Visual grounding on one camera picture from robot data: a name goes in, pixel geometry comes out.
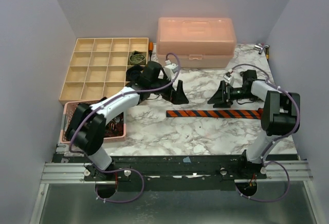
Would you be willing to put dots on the pink plastic basket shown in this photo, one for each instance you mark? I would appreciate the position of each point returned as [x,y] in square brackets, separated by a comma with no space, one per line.
[115,130]

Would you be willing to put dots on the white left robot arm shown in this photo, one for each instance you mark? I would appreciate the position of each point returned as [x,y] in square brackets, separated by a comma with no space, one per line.
[86,129]

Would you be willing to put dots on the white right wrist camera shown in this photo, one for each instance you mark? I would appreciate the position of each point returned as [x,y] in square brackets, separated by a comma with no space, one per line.
[229,78]

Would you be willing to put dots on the rolled green tie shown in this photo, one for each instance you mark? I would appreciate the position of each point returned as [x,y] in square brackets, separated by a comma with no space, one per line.
[137,58]

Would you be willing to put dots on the yellow black tool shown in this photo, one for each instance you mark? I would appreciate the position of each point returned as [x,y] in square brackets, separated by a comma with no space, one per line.
[267,53]

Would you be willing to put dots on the orange handled screwdriver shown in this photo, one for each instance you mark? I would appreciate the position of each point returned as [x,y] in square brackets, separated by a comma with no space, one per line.
[150,50]

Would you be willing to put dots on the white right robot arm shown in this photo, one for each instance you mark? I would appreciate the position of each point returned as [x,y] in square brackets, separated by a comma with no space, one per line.
[281,112]

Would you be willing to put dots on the orange navy striped tie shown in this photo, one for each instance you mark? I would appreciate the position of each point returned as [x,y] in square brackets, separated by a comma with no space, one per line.
[231,113]

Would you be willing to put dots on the rolled black tie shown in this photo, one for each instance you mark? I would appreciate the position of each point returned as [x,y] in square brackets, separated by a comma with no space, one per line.
[133,73]

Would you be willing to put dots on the black mounting rail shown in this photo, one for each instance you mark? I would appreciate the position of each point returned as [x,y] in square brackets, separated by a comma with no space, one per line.
[176,173]

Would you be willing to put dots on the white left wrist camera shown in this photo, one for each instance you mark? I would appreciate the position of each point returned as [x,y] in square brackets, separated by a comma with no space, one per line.
[170,70]

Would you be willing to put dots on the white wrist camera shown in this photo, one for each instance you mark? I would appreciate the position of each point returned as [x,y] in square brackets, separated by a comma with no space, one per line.
[229,78]
[170,70]

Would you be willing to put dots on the aluminium extrusion frame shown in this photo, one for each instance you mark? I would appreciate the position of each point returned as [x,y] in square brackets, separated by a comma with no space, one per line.
[62,199]

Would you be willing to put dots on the pile of patterned ties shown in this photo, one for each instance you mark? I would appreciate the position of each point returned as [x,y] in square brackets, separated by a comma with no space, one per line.
[81,107]

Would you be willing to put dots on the wooden compartment tray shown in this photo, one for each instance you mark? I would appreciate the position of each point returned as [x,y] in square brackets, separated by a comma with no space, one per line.
[98,67]

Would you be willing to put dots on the pink plastic storage box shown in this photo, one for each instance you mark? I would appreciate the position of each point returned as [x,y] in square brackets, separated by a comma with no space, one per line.
[199,42]

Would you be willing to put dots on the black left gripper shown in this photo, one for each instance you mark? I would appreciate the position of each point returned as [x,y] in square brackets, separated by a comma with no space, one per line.
[178,97]

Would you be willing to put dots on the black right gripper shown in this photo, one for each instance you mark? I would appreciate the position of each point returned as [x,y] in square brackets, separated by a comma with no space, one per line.
[226,93]

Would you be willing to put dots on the silver socket tool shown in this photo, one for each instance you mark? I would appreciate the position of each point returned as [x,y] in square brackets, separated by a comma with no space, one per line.
[260,48]

